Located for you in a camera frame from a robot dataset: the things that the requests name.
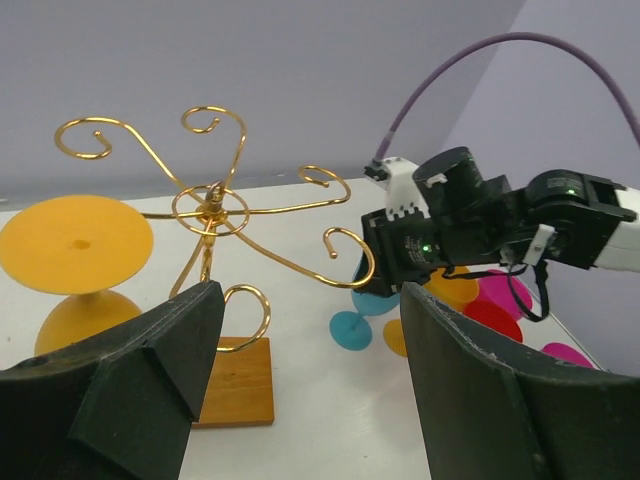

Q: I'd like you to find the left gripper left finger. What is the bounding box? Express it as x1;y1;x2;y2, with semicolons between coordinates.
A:
1;281;225;479

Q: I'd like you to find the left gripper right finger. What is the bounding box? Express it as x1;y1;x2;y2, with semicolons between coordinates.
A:
400;283;639;480

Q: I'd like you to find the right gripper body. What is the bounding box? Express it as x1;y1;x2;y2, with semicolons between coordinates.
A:
360;207;440;298

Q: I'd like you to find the blue wine glass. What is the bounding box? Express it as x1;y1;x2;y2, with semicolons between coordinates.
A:
328;290;400;351

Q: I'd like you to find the yellow wine glass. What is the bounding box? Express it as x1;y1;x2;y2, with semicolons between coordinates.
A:
1;195;154;355

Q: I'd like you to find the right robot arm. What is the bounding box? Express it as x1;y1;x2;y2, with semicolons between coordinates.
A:
355;147;639;297

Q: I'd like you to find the orange wine glass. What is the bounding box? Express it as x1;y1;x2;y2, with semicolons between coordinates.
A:
383;268;479;357

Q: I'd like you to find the pink wine glass front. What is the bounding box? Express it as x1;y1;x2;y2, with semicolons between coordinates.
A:
541;342;594;369

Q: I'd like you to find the pink wine glass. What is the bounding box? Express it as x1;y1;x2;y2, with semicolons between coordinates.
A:
541;342;594;369
477;269;533;320

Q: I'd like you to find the red wine glass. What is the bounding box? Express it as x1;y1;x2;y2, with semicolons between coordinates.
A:
462;300;523;343

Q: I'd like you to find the pink wine glass rear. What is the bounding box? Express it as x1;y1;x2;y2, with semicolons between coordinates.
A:
477;269;533;320

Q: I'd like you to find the gold wire glass rack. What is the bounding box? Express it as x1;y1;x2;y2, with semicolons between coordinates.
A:
54;105;376;429

